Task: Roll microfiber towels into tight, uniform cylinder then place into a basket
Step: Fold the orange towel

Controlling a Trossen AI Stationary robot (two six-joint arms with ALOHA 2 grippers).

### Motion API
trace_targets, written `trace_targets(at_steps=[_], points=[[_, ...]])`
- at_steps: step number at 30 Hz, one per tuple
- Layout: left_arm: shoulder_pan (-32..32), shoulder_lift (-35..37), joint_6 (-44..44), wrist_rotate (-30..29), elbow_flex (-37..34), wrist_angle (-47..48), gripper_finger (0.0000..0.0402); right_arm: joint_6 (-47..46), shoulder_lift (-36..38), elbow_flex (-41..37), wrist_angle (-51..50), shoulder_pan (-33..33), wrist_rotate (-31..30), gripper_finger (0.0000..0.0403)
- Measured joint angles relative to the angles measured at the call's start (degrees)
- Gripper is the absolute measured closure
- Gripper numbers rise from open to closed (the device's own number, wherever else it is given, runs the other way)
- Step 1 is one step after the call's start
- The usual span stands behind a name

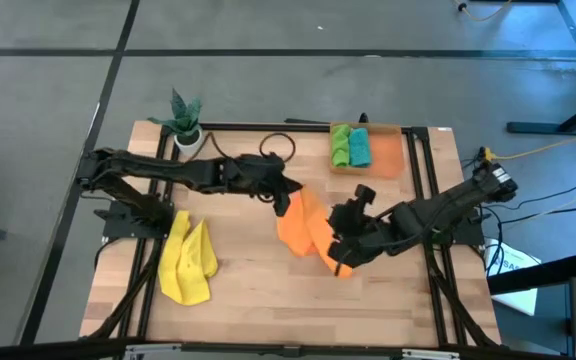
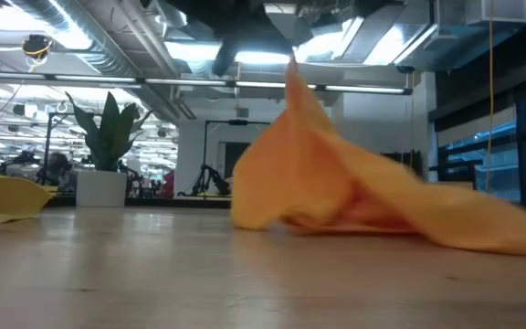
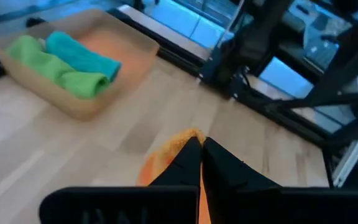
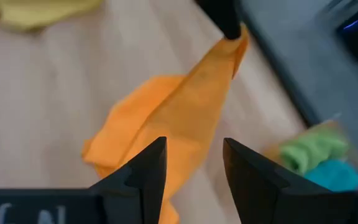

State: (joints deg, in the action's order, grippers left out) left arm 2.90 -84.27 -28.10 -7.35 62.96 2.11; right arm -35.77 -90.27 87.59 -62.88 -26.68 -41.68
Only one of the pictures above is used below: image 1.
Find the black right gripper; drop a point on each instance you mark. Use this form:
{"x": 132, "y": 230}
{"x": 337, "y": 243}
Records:
{"x": 358, "y": 232}

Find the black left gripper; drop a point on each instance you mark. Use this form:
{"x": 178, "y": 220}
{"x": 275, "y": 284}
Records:
{"x": 255, "y": 175}

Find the orange microfiber towel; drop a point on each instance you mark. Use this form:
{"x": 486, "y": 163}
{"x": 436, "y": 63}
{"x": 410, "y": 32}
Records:
{"x": 303, "y": 225}

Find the green microfiber towel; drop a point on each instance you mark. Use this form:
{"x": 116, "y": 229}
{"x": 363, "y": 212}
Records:
{"x": 340, "y": 145}

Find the teal microfiber towel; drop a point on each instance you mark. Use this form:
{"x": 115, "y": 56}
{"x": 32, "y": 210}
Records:
{"x": 360, "y": 147}

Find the yellow microfiber towel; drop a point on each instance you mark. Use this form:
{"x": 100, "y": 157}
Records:
{"x": 188, "y": 275}

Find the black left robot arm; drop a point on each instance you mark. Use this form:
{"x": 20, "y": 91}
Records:
{"x": 168, "y": 172}

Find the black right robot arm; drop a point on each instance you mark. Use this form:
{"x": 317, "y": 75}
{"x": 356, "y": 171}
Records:
{"x": 418, "y": 215}

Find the translucent orange plastic basket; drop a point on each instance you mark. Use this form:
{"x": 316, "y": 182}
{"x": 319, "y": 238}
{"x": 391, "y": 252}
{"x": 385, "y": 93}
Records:
{"x": 388, "y": 155}

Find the small black knob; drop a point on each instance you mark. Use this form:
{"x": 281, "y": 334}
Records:
{"x": 363, "y": 118}

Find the potted green plant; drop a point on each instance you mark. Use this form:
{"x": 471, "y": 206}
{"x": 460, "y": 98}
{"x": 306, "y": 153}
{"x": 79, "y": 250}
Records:
{"x": 190, "y": 142}

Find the white printed paper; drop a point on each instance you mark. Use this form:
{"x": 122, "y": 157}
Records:
{"x": 515, "y": 300}

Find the black diagonal brace bar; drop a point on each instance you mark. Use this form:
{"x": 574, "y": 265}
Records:
{"x": 538, "y": 277}

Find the black aluminium table frame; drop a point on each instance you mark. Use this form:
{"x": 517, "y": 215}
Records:
{"x": 268, "y": 127}

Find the silver metal bracket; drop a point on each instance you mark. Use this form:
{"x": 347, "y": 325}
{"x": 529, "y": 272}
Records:
{"x": 153, "y": 351}
{"x": 430, "y": 354}

